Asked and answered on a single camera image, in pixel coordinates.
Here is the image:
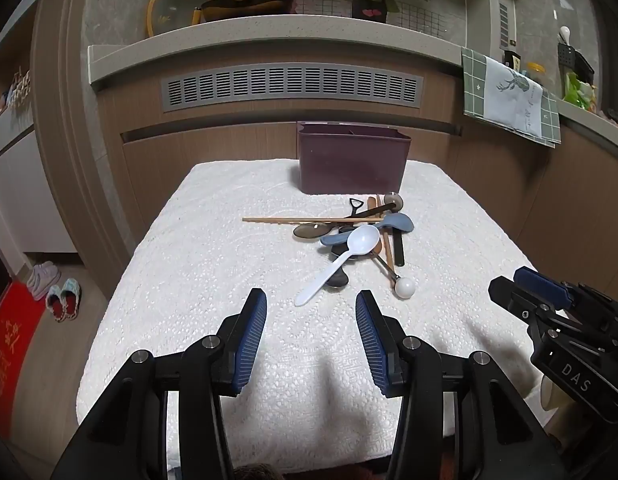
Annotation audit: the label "white ball-end spoon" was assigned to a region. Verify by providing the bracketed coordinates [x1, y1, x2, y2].
[375, 255, 415, 299]

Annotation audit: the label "white plastic spoon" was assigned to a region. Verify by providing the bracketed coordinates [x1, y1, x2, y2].
[292, 223, 382, 308]

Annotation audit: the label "blue plastic spoon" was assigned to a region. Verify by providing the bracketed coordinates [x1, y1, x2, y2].
[320, 212, 414, 246]

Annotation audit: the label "wooden chopstick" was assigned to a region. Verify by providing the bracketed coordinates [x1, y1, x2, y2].
[242, 217, 382, 226]

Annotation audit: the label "smoky spoon with black handle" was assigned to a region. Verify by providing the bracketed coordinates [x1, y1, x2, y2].
[292, 204, 392, 240]

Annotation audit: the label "black smiley-handle spoon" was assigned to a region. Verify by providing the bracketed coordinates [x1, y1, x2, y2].
[349, 197, 364, 217]

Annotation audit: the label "wooden spoon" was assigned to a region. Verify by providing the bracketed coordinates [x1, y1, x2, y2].
[365, 195, 390, 261]

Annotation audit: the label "grey translucent spoon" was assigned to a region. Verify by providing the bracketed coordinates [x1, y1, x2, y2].
[384, 193, 404, 212]

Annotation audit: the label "gloved right hand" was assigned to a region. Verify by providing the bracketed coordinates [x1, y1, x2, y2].
[540, 375, 574, 412]

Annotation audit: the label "white lace table cloth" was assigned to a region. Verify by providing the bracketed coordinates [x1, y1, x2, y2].
[76, 159, 550, 472]

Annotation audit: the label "grey slippers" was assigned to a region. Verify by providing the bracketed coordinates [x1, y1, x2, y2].
[45, 278, 81, 323]

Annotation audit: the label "purple plastic utensil holder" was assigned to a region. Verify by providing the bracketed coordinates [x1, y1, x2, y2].
[297, 122, 411, 195]

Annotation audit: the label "green white tea towel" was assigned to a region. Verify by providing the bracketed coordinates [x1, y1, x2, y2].
[461, 48, 562, 148]

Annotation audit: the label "white sneakers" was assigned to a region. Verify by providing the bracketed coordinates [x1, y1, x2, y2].
[26, 261, 60, 301]

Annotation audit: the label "red floor mat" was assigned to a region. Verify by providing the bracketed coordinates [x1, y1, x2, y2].
[0, 282, 44, 439]

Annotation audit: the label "grey ventilation grille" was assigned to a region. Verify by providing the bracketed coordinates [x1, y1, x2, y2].
[161, 62, 424, 112]

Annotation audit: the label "yellow-rimmed glass lid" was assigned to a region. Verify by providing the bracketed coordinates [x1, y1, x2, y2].
[146, 0, 209, 37]

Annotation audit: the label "black pan yellow handle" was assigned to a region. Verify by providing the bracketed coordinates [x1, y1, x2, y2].
[200, 0, 294, 22]

